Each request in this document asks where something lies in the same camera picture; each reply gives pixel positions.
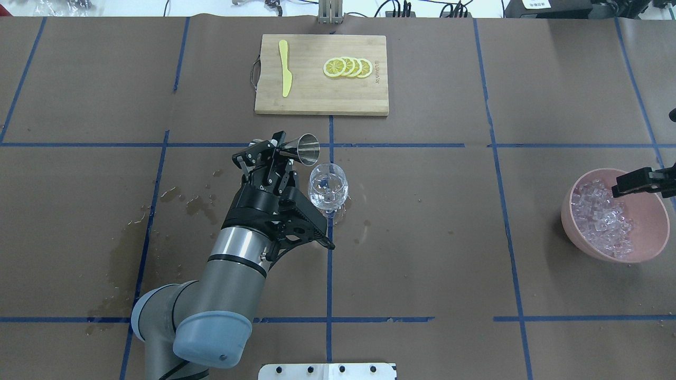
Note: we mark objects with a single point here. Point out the clear ice cubes pile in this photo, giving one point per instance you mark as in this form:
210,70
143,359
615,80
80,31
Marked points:
602,219

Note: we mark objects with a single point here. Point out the steel cocktail jigger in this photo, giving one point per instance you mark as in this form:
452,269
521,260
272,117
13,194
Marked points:
305,149

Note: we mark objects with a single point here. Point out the pink ribbed bowl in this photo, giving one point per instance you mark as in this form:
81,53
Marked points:
651,224

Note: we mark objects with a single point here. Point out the aluminium frame post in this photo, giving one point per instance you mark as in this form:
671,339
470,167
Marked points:
330,12

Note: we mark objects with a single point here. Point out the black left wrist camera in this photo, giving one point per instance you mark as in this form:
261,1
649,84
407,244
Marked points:
296,222

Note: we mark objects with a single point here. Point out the white mounting plate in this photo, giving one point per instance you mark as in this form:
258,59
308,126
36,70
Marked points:
329,371

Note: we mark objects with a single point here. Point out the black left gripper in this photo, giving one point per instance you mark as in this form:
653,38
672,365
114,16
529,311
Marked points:
252,205

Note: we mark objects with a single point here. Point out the black box with label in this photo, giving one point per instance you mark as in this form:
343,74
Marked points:
548,9

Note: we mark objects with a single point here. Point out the yellow plastic knife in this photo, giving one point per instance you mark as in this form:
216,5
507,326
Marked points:
287,76

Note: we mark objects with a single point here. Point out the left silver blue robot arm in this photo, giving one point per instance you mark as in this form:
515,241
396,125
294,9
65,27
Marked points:
189,328

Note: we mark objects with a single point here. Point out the clear wine glass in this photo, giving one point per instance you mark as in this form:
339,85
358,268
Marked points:
328,190

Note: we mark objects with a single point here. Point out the yellow lemon slices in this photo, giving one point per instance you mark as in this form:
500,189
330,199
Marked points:
348,67

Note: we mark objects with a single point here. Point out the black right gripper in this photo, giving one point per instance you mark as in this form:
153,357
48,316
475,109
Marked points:
636,181

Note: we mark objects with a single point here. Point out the bamboo cutting board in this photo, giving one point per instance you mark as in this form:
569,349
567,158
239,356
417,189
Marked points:
312,92

